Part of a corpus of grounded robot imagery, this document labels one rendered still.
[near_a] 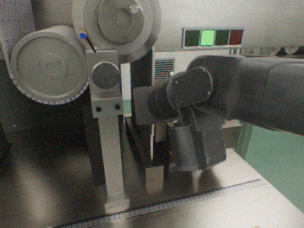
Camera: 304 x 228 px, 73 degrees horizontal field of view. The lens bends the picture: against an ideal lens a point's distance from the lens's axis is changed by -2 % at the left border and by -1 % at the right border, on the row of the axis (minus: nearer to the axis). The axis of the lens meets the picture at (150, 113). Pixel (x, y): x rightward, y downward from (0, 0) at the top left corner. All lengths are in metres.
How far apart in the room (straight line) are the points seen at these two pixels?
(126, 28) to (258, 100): 0.25
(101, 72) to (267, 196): 0.43
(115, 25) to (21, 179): 0.43
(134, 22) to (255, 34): 0.65
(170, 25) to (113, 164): 0.51
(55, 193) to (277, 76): 0.48
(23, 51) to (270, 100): 0.35
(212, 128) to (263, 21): 0.74
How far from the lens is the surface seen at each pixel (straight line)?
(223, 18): 0.85
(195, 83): 0.22
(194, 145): 0.27
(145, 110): 0.36
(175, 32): 0.77
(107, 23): 0.36
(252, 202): 0.52
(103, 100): 0.34
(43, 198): 0.53
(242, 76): 0.19
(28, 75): 0.41
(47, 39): 0.39
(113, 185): 0.46
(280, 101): 0.18
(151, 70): 0.42
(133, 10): 0.33
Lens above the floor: 1.25
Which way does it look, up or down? 25 degrees down
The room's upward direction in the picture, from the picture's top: straight up
